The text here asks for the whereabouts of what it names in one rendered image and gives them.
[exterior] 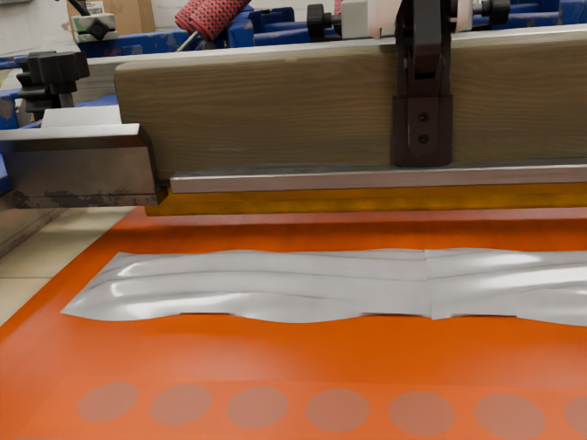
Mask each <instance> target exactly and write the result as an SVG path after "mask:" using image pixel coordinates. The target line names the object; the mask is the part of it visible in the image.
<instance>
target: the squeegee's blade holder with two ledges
mask: <svg viewBox="0 0 587 440"><path fill-rule="evenodd" d="M169 180H170V186H171V191H172V193H173V194H191V193H224V192H255V191H288V190H320V189H384V188H416V187H448V186H480V185H513V184H545V183H578V182H587V158H565V159H540V160H513V161H487V162H451V163H450V164H449V165H447V166H436V167H410V168H399V167H397V166H396V165H395V164H384V165H359V166H333V167H307V168H256V169H230V170H205V171H178V172H175V174H173V175H172V176H171V177H170V179H169Z"/></svg>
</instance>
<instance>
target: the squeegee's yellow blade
mask: <svg viewBox="0 0 587 440"><path fill-rule="evenodd" d="M167 189H168V196H167V197H166V198H165V199H164V200H163V201H162V203H182V202H217V201H253V200H289V199H324V198H360V197H396V196H466V195H501V194H537V193H573V192H587V182H578V183H545V184H513V185H480V186H448V187H416V188H384V189H320V190H288V191H255V192H224V193H191V194H173V193H172V191H171V187H167Z"/></svg>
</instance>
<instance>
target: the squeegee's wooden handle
mask: <svg viewBox="0 0 587 440"><path fill-rule="evenodd" d="M114 88H115V92H116V97H117V102H118V107H119V111H120V116H121V124H141V125H142V127H143V128H144V129H145V131H146V132H147V133H148V135H149V136H150V138H151V140H152V146H153V151H154V156H155V165H156V170H157V175H158V181H159V185H160V187H171V186H170V180H169V179H170V177H171V176H172V175H173V174H175V172H178V171H205V170H230V169H256V168H307V167H333V166H359V165H384V164H395V163H394V147H393V99H392V97H393V96H397V47H396V44H389V45H364V46H351V47H338V48H325V49H313V50H299V51H286V52H261V53H248V54H235V55H223V56H209V57H196V58H172V59H158V60H145V61H133V62H127V63H125V64H122V65H118V66H117V67H116V69H115V72H114ZM450 93H452V94H453V108H452V161H451V162H487V161H513V160H540V159H565V158H587V31H570V32H557V33H544V34H531V35H518V36H505V37H492V38H467V39H454V40H452V41H451V90H450Z"/></svg>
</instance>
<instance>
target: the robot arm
mask: <svg viewBox="0 0 587 440"><path fill-rule="evenodd" d="M367 1H368V33H369V34H370V36H371V37H373V38H374V39H381V35H382V28H384V27H392V26H393V24H394V21H395V39H396V47H397V96H393V97H392V99H393V147H394V163H395V165H396V166H397V167H399V168H410V167H436V166H447V165H449V164H450V163H451V161H452V108H453V94H452V93H450V90H451V41H452V37H451V33H452V34H456V33H457V32H459V31H460V30H462V29H463V28H464V27H465V26H466V23H467V19H468V13H469V4H470V0H367ZM404 26H406V27H404ZM406 48H413V49H410V50H408V52H407V49H406ZM407 72H408V77H407Z"/></svg>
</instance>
